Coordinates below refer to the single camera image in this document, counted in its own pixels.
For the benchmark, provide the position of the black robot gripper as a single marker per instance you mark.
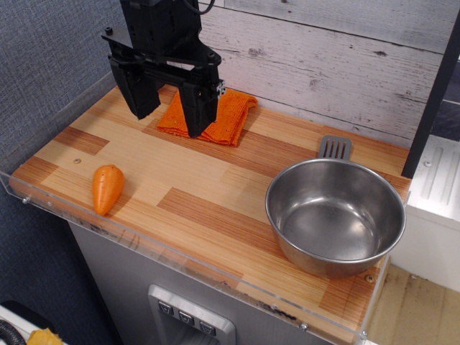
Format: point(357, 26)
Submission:
point(160, 44)

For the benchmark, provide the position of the stainless steel bowl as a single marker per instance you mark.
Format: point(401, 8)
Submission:
point(334, 218)

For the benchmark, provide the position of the orange folded cloth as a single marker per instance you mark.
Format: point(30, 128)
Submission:
point(233, 110)

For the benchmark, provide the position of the orange toy carrot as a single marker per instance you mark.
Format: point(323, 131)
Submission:
point(107, 185)

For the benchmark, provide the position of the grey green toy spatula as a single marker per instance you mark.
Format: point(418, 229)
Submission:
point(335, 147)

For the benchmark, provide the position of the clear acrylic table guard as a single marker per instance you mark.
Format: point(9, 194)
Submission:
point(196, 206)

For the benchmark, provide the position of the grey toy fridge cabinet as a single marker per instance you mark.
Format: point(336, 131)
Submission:
point(123, 277)

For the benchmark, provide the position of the silver dispenser button panel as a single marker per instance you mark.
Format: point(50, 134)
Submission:
point(180, 321)

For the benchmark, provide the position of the yellow object at corner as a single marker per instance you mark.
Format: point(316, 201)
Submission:
point(44, 337)

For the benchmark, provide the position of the white toy sink unit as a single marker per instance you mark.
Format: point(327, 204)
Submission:
point(429, 247)

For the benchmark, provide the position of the black vertical post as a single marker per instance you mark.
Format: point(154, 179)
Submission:
point(440, 85)

